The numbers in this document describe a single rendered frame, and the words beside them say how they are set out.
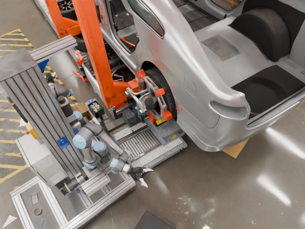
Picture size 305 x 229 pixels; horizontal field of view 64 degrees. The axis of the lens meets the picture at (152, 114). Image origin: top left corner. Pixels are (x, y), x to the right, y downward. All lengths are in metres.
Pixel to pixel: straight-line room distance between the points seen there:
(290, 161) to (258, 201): 0.75
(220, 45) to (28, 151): 2.55
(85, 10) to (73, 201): 2.09
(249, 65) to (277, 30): 0.51
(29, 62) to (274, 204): 2.98
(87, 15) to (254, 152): 2.70
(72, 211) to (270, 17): 3.30
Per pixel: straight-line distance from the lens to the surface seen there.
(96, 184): 2.56
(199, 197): 3.22
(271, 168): 3.62
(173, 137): 3.38
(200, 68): 2.05
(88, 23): 2.54
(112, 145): 2.10
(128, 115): 3.36
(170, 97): 2.65
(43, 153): 2.29
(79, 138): 1.97
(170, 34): 2.28
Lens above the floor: 3.01
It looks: 52 degrees down
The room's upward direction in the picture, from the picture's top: 5 degrees counter-clockwise
